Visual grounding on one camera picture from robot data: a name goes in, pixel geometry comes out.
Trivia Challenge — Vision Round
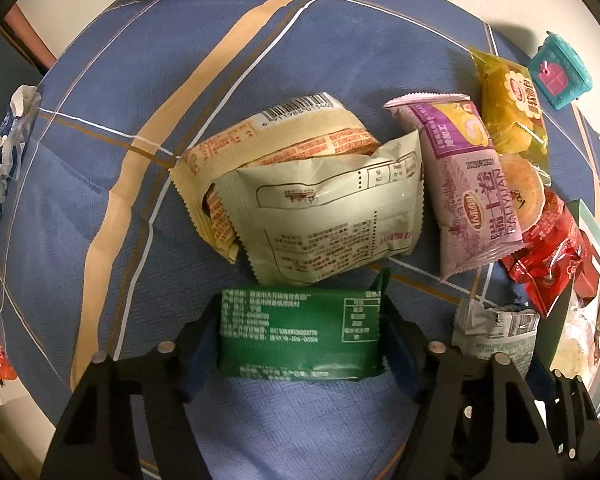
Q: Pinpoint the light green snack packet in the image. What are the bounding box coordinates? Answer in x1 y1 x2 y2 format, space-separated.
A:
452 299 540 378

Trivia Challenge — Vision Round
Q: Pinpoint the clear round cake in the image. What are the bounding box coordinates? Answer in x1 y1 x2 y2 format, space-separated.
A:
550 289 600 388

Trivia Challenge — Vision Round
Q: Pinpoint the red flower snack packet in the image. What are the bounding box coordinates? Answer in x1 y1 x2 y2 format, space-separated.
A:
502 188 586 318

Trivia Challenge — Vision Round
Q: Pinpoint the dark green snack packet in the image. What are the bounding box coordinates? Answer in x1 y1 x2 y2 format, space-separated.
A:
218 270 390 382

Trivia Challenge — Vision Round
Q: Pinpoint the purple snack packet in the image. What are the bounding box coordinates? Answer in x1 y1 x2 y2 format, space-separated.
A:
384 92 524 278

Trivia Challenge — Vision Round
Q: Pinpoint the round yellow pastry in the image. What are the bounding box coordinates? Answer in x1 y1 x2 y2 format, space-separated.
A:
500 154 545 232

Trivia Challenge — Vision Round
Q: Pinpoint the cream white snack packet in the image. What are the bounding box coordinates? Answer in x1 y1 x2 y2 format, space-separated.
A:
215 131 424 286

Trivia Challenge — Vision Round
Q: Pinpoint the yellow soft bread packet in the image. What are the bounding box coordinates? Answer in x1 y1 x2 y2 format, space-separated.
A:
469 48 550 182

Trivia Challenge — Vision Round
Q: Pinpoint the beige barcode snack packet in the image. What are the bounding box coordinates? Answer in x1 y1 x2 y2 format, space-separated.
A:
170 92 379 263

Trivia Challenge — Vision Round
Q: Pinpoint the red brick snack packet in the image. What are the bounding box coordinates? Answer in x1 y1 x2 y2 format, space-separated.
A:
573 230 600 307

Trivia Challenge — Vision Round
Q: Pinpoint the blue plaid tablecloth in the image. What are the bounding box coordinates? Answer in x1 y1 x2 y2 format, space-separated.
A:
0 0 600 479

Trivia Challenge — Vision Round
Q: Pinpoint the blue white tissue pack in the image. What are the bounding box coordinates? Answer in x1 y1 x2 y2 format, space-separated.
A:
0 84 41 222

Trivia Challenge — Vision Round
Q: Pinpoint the teal toy house box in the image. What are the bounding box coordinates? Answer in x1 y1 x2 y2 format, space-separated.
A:
527 32 593 110

